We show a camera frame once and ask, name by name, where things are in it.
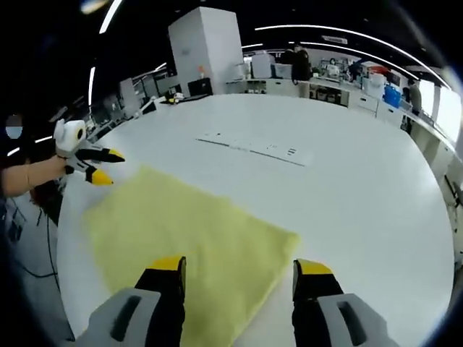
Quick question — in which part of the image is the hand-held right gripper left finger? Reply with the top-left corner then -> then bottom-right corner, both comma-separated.
74,255 -> 187,347

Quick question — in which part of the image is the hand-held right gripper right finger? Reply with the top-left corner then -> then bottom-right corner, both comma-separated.
292,258 -> 399,347

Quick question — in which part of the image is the yellow blue grey garment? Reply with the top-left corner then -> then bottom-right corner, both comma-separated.
83,164 -> 302,347

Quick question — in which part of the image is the white template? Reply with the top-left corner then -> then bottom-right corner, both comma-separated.
195,130 -> 314,168

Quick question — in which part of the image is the person's left hand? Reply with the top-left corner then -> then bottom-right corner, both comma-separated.
48,154 -> 76,179

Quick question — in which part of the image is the black box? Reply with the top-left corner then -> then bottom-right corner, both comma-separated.
187,77 -> 213,98

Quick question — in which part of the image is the white square column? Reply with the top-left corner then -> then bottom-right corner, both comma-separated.
168,6 -> 244,98

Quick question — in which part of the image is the white box appliance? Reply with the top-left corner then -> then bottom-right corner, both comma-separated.
251,53 -> 276,79

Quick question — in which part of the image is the long ceiling light strip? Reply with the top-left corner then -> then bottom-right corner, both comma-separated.
254,23 -> 448,68

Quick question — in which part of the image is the row of white cabinets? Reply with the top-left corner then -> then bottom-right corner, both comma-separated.
226,77 -> 384,113

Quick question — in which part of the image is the blue storage bin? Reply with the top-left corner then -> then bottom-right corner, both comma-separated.
383,85 -> 403,108

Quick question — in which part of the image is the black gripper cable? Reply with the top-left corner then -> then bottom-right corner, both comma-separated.
7,202 -> 62,290

